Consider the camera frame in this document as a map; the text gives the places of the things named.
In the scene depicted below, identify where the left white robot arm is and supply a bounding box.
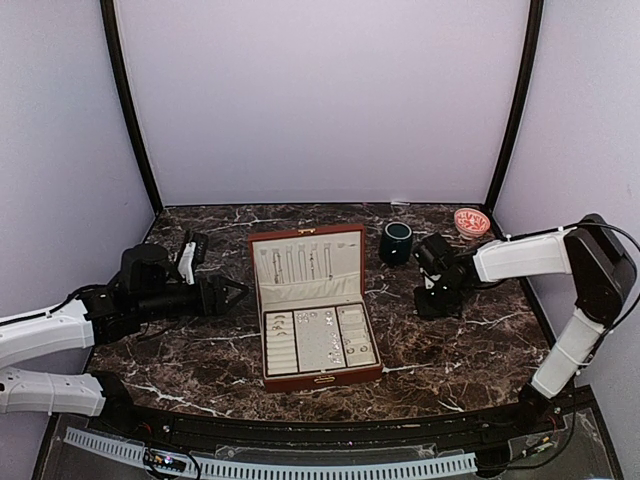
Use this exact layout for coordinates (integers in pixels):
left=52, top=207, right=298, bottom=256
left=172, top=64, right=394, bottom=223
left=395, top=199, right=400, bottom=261
left=1, top=275, right=249, bottom=436

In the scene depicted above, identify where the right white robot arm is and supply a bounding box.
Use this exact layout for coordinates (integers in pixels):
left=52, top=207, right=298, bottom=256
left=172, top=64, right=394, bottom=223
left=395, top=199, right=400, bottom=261
left=413, top=214, right=639, bottom=434

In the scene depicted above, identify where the grey slotted cable duct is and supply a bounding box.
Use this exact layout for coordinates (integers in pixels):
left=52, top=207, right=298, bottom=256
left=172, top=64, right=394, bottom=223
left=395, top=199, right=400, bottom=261
left=64, top=428, right=477, bottom=479

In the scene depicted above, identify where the red white patterned bowl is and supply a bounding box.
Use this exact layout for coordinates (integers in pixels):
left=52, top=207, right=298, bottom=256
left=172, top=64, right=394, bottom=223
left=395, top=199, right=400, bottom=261
left=454, top=207, right=491, bottom=240

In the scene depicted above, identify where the red wooden jewelry box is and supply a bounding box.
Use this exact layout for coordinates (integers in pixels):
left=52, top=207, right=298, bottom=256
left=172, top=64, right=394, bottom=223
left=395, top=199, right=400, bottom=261
left=249, top=224, right=383, bottom=393

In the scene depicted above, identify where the dark green mug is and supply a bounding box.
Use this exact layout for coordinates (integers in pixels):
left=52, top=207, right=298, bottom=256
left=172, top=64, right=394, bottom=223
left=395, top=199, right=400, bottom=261
left=379, top=221, right=413, bottom=267

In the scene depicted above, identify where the black frame post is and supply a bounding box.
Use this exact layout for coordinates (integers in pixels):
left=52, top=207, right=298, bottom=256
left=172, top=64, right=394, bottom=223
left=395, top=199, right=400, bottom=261
left=99, top=0, right=164, bottom=216
left=483, top=0, right=545, bottom=216

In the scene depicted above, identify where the red jewelry tray insert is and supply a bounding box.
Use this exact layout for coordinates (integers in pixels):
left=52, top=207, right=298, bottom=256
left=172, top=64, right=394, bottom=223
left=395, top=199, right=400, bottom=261
left=263, top=303, right=378, bottom=377

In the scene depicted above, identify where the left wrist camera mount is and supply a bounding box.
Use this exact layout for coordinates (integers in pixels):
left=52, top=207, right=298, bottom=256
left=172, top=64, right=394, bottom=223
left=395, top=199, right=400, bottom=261
left=119, top=230, right=209, bottom=296

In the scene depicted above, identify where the left black frame post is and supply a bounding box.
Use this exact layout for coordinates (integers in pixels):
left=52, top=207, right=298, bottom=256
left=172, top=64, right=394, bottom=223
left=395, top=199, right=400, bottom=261
left=99, top=0, right=164, bottom=216

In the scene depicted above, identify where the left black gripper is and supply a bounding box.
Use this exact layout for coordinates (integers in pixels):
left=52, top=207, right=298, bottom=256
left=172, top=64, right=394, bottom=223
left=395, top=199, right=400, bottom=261
left=135, top=275, right=249, bottom=324

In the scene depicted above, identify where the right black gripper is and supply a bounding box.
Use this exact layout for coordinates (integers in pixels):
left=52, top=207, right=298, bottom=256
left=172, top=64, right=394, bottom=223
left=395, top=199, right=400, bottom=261
left=414, top=277, right=467, bottom=319

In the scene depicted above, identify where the right black frame post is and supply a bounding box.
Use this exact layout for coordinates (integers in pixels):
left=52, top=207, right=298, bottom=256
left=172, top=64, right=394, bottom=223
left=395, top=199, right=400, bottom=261
left=483, top=0, right=545, bottom=216

